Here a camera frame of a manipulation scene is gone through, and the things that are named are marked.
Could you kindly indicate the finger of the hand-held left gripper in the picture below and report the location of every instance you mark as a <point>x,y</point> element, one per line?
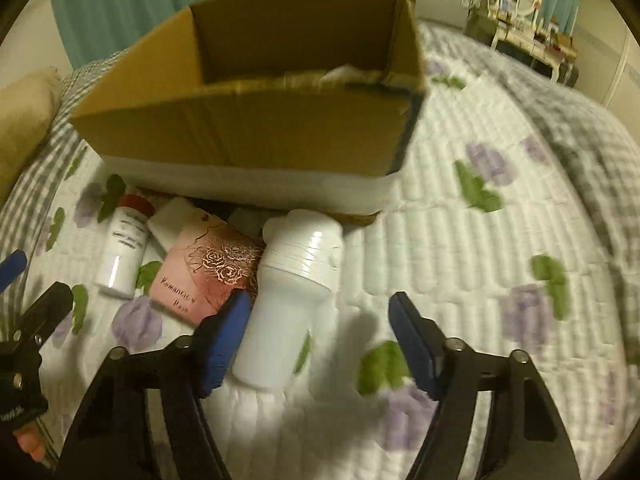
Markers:
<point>12,266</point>
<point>47,304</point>

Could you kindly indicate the pink rose print box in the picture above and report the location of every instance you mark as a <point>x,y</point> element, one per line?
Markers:
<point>200,270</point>

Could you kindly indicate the floral quilted bedspread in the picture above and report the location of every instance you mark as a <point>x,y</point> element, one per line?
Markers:
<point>475,260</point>

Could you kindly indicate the brown cardboard box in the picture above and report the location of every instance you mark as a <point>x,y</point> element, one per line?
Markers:
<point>210,125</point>

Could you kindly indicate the white packet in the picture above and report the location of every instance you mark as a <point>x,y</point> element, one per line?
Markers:
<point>344,72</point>

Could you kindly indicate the beige pillow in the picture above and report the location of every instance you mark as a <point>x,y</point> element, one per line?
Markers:
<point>25,125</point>

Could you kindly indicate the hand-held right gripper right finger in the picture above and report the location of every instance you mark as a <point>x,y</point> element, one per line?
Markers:
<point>415,345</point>

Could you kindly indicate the white low cabinet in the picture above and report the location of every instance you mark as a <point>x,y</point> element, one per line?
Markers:
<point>445,2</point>

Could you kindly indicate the white bottle with red cap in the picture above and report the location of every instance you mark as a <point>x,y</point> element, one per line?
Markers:
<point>122,250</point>

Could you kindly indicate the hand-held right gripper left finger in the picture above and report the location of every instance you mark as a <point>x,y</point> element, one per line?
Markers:
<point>227,345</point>

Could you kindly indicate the small white box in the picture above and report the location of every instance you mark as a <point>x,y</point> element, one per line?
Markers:
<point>169,220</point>

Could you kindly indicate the wide teal curtain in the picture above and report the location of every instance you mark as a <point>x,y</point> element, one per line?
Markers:
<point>125,5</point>

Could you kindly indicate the person's left hand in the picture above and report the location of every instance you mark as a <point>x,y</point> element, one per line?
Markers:
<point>29,442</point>

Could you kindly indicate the cream vanity table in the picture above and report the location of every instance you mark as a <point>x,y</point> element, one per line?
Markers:
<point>540,45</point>

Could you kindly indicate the large white plastic bottle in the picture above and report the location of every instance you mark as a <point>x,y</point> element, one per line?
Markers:
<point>280,310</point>

